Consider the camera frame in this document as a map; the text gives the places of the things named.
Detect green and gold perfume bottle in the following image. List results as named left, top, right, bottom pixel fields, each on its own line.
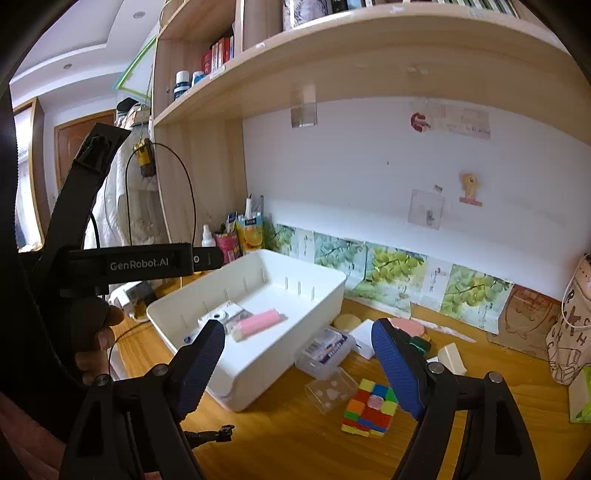
left=410, top=336, right=438, bottom=363

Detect cream rectangular box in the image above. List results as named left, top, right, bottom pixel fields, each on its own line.
left=437, top=343, right=467, bottom=376

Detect multicolour puzzle cube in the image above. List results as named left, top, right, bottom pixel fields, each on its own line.
left=341, top=379, right=399, bottom=438

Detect white square charger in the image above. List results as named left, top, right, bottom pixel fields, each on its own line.
left=351, top=319, right=375, bottom=360

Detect white compact digital camera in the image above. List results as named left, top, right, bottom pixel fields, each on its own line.
left=183, top=301, right=252, bottom=344

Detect pink hair rollers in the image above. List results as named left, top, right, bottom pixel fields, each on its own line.
left=231, top=309, right=287, bottom=342

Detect small clear plastic box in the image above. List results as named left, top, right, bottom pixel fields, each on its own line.
left=304, top=367, right=358, bottom=414

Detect labelled clear plastic box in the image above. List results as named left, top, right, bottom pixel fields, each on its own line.
left=294, top=327, right=355, bottom=380

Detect person's left hand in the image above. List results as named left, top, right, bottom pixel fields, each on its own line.
left=73, top=297, right=125, bottom=387

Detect black plug adapter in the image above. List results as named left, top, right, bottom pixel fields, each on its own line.
left=398, top=331, right=415, bottom=348

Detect pink oval case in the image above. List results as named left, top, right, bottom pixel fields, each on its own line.
left=389, top=317, right=425, bottom=337

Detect white power strip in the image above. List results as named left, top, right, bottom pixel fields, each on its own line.
left=108, top=281, right=157, bottom=320

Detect round cream compact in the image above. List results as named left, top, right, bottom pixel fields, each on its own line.
left=332, top=313, right=362, bottom=332

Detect grape picture strip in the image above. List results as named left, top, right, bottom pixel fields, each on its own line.
left=263, top=221, right=513, bottom=334

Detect white spray bottle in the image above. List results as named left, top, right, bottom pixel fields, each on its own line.
left=201, top=224, right=216, bottom=248

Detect red can pen holder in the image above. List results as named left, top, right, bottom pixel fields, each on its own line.
left=214, top=231, right=242, bottom=264

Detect white plastic organizer tray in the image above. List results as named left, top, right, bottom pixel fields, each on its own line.
left=147, top=250, right=346, bottom=412

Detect brown cardboard drawing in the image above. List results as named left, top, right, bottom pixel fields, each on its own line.
left=487, top=285, right=560, bottom=361

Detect yellow hanging tag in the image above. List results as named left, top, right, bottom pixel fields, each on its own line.
left=133, top=138, right=156, bottom=178

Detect orange juice carton holder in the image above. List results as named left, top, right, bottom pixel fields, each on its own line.
left=238, top=212, right=264, bottom=255

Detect patterned canvas bag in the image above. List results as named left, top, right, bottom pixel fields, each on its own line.
left=546, top=254, right=591, bottom=385

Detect green tissue pack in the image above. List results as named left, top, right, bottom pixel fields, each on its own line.
left=568, top=366, right=591, bottom=423

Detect dark blue supplement bottle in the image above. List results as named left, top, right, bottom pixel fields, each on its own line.
left=173, top=70, right=191, bottom=100

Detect wooden shelf unit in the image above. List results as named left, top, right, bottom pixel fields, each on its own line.
left=154, top=1, right=590, bottom=264

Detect black hanging cable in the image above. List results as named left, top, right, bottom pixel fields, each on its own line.
left=124, top=141, right=198, bottom=248

